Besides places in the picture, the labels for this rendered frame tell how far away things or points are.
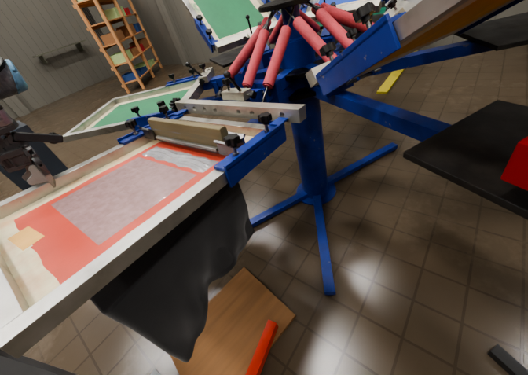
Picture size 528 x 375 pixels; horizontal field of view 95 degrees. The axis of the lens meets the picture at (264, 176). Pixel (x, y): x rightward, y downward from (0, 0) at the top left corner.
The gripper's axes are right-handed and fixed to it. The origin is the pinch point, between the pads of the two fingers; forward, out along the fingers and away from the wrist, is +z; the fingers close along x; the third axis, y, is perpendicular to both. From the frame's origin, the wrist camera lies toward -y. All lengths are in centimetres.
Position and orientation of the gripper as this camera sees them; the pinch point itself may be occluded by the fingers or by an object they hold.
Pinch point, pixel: (52, 181)
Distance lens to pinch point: 107.2
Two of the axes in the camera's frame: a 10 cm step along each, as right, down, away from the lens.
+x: 8.1, 2.1, -5.6
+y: -5.7, 5.3, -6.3
